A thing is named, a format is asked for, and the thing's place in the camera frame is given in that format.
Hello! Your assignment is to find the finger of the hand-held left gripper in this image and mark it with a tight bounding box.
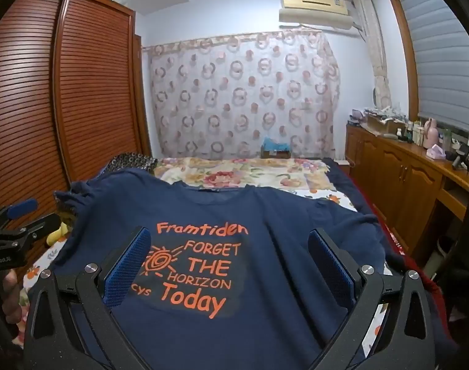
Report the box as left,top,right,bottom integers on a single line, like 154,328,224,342
0,199,39,236
10,213,62,248

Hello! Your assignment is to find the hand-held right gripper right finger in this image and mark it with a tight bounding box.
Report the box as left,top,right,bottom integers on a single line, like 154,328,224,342
308,228,449,370

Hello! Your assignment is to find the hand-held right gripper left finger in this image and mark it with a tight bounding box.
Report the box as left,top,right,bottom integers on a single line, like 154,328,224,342
24,227,152,370

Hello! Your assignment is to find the navy blue printed t-shirt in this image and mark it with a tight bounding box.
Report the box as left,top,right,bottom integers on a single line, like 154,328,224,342
26,167,457,370

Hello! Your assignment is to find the person's left hand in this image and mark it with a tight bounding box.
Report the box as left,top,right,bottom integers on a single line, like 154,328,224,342
1,269,26,326

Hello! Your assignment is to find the yellow soft cushion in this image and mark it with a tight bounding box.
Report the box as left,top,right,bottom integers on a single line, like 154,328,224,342
45,221,72,246

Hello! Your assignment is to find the white orange-print bedsheet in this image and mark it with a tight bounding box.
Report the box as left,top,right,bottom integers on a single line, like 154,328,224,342
19,189,389,359

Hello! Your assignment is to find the dark patterned pillow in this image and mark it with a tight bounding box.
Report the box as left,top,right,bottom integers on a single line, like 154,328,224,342
102,153,159,175

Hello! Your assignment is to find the wooden sideboard cabinet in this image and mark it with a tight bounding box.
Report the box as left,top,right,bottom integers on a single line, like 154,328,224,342
344,123,469,255

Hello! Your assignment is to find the brown louvered wooden wardrobe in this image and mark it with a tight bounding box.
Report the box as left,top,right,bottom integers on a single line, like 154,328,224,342
0,0,152,263

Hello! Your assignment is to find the blue item on brown box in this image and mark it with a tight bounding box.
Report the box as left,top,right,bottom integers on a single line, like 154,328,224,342
261,137,293,159

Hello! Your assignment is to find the cardboard box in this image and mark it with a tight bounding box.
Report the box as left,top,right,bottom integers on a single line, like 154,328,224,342
366,113,407,135

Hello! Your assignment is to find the cluster of toiletry bottles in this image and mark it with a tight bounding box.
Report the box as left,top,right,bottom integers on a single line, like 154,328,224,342
396,119,425,146

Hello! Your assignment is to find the pink kettle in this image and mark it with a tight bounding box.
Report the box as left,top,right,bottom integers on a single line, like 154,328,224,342
423,117,438,149

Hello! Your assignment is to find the black handheld device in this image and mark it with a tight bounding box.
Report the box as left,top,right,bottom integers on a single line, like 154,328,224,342
451,143,469,171

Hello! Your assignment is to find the sheer circle-patterned curtain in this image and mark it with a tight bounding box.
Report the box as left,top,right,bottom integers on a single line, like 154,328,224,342
144,31,341,159

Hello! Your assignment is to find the beige tied side curtain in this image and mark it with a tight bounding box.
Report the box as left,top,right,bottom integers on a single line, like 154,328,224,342
352,0,393,110

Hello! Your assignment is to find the beige wall air conditioner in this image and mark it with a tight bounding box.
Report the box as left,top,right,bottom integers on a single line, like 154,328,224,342
279,0,355,31

